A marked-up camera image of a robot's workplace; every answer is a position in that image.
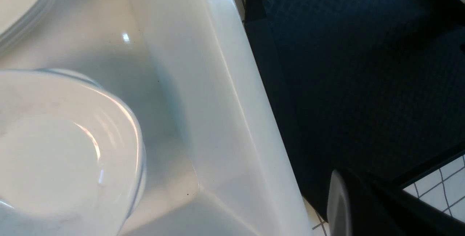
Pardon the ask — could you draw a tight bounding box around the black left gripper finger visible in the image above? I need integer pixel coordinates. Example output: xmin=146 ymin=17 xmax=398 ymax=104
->
xmin=327 ymin=170 xmax=465 ymax=236

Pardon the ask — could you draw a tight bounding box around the top stacked white plate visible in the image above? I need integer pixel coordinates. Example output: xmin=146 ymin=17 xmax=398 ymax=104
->
xmin=0 ymin=0 xmax=55 ymax=53

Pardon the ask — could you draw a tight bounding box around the black serving tray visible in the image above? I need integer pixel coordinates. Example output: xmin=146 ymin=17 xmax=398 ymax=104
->
xmin=245 ymin=0 xmax=465 ymax=220

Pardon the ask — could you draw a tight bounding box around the large white plastic bin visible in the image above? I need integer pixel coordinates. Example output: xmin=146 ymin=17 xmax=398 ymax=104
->
xmin=1 ymin=0 xmax=313 ymax=236

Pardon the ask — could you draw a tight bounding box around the top stacked small dish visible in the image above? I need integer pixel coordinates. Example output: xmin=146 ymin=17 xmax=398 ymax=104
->
xmin=0 ymin=70 xmax=146 ymax=236

